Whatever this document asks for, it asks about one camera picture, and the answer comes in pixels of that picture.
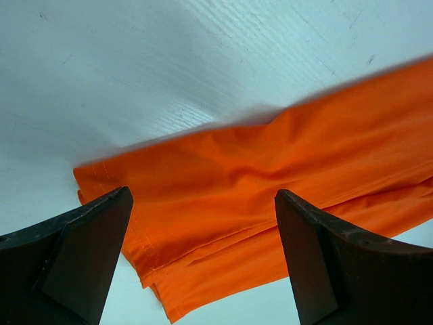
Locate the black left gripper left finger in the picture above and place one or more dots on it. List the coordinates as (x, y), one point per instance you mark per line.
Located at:
(59, 271)

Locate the orange t shirt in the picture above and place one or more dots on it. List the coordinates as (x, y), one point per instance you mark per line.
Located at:
(203, 222)

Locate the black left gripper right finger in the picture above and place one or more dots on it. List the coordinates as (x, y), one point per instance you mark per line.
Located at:
(343, 274)

